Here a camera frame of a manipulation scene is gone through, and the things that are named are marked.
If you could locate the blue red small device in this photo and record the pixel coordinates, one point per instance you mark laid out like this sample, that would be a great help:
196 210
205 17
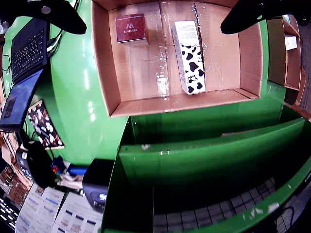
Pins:
57 165

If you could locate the cow print carton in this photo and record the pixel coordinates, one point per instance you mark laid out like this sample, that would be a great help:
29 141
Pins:
192 63

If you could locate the black rounded object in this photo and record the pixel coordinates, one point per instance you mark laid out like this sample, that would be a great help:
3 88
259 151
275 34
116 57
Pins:
40 165

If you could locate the green metal frame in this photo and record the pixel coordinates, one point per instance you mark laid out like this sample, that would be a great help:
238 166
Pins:
194 157

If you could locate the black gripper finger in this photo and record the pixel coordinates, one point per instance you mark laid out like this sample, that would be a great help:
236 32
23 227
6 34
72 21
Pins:
68 19
240 19

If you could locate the red-brown Secret carton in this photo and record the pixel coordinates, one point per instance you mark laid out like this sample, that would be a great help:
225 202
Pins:
131 28

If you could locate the plain white carton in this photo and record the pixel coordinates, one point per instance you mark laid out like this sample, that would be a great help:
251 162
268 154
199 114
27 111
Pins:
291 42

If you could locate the blue cylinder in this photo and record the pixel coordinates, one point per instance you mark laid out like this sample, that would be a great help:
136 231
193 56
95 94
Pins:
77 170

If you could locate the large cardboard tray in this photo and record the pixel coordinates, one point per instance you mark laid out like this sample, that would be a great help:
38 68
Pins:
145 72

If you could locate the printed paper sheet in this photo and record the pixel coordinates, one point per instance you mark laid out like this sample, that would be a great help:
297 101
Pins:
48 211
75 216
31 206

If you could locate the black laptop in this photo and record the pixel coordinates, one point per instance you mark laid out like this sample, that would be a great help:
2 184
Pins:
29 51

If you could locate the cow print flat pack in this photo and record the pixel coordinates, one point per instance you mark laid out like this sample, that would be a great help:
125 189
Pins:
45 126

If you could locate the grey flat sheet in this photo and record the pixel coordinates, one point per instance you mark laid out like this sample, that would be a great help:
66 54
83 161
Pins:
243 132

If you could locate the black desk device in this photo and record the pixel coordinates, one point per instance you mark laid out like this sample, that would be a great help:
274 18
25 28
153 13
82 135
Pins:
97 179

